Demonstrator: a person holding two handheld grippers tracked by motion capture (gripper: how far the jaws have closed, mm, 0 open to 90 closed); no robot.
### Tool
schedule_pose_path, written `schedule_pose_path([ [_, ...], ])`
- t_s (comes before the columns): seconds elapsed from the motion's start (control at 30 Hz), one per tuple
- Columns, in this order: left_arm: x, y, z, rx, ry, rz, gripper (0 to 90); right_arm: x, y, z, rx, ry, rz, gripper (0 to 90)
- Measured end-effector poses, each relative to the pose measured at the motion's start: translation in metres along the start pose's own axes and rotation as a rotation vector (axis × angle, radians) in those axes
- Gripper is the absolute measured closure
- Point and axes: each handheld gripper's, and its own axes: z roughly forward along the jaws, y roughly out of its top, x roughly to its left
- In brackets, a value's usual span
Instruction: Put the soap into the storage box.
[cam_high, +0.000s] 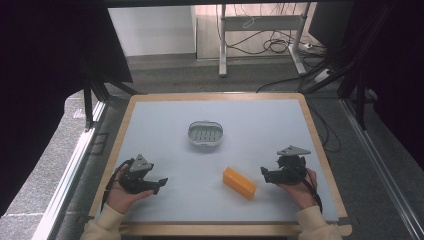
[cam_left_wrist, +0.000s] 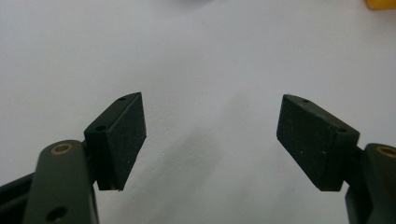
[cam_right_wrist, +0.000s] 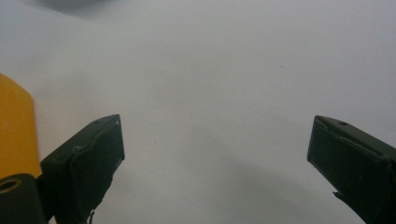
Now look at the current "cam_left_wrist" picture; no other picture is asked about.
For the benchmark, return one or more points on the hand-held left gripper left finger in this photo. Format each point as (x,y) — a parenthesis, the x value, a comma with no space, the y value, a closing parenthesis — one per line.
(118,137)

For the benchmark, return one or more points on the yellow object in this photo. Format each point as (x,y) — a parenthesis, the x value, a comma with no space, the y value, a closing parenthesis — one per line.
(381,3)

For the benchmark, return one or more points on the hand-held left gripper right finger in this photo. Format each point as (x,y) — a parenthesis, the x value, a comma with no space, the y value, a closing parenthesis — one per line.
(314,140)

